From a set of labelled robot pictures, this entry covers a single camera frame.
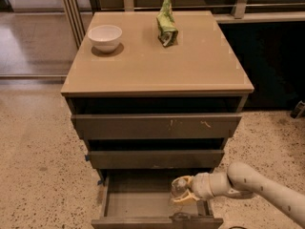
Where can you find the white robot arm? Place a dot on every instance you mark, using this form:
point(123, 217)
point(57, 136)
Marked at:
point(240, 181)

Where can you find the metal railing frame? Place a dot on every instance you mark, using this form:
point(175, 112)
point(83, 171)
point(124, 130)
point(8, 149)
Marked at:
point(284, 12)

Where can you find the blue tape piece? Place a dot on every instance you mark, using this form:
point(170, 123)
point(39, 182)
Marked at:
point(87, 157)

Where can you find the grey middle drawer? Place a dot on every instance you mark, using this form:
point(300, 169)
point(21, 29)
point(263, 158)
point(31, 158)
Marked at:
point(176, 159)

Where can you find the grey open bottom drawer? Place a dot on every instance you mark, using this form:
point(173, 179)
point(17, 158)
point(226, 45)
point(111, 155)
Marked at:
point(141, 199)

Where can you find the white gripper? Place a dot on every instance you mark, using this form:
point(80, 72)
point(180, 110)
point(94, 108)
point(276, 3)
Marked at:
point(202, 185)

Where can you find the green crumpled snack bag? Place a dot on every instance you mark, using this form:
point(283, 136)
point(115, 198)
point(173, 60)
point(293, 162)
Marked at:
point(167, 31)

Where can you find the white ceramic bowl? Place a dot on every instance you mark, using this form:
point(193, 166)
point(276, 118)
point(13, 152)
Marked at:
point(105, 38)

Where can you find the grey drawer cabinet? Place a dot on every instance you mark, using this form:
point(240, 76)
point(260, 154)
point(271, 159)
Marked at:
point(199, 74)

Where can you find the grey top drawer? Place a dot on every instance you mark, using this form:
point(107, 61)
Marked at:
point(155, 126)

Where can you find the clear plastic water bottle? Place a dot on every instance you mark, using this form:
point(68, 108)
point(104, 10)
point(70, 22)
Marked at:
point(179, 188)

